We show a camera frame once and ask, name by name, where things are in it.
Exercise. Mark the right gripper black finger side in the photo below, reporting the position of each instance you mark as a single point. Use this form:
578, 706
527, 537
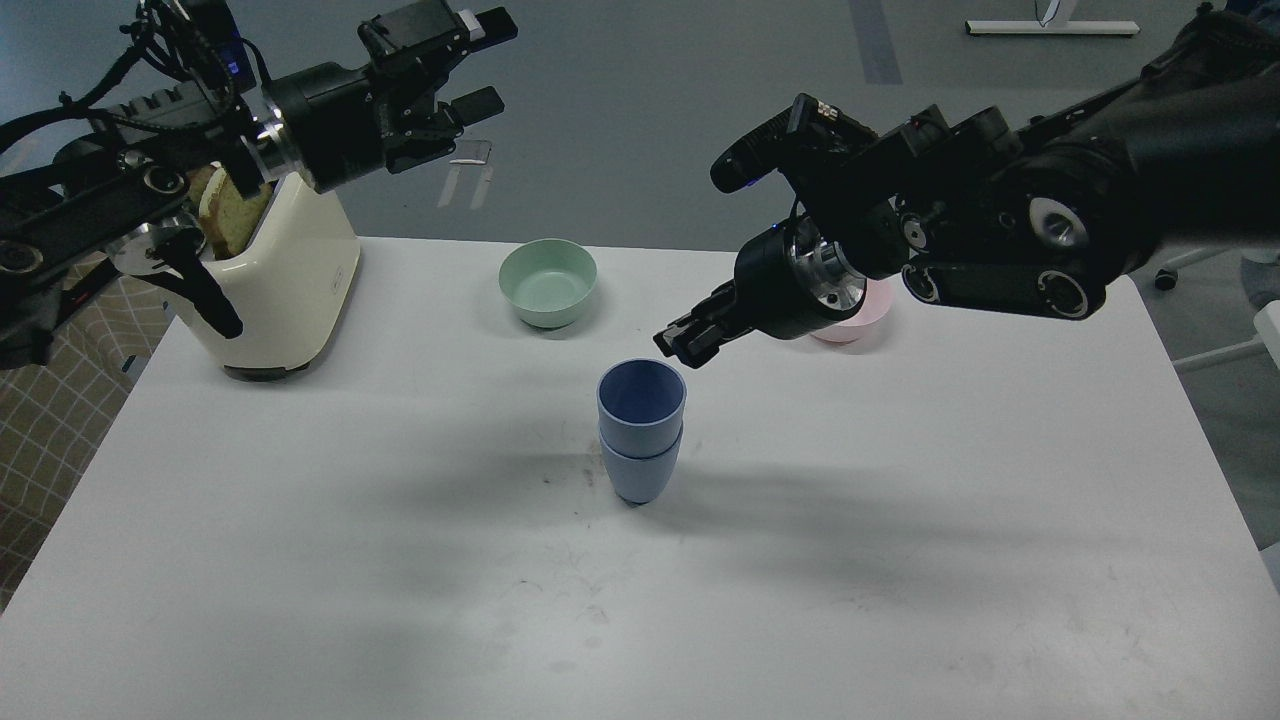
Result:
695, 338

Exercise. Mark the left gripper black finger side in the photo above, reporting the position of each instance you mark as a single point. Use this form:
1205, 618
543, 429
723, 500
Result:
453, 118
434, 33

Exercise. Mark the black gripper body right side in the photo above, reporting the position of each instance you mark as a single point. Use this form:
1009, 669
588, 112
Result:
787, 281

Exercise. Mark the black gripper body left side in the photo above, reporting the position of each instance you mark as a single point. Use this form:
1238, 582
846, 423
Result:
339, 124

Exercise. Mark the blue cup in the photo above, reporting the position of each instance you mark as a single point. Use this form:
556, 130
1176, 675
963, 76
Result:
641, 405
641, 460

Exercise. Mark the black robot arm right side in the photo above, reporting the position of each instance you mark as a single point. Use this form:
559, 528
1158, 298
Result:
1035, 221

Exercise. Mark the pink bowl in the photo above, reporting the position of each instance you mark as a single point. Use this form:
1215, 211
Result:
877, 302

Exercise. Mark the toast slice right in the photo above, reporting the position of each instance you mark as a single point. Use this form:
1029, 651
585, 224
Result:
226, 218

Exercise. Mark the toast slice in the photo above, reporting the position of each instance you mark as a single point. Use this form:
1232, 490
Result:
198, 181
226, 218

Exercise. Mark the toast slice left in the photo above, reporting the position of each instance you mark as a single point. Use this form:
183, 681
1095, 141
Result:
198, 181

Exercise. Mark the green bowl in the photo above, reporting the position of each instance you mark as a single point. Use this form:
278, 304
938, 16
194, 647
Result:
549, 283

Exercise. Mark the cream toaster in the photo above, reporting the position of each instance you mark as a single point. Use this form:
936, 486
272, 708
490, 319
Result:
289, 287

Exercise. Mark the white stand base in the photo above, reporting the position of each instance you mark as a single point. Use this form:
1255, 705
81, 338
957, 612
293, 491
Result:
1102, 28

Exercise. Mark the beige checkered cloth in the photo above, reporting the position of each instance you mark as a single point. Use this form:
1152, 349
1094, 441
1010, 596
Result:
56, 416

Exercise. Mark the white office chair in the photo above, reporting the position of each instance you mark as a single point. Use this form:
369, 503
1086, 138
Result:
1250, 293

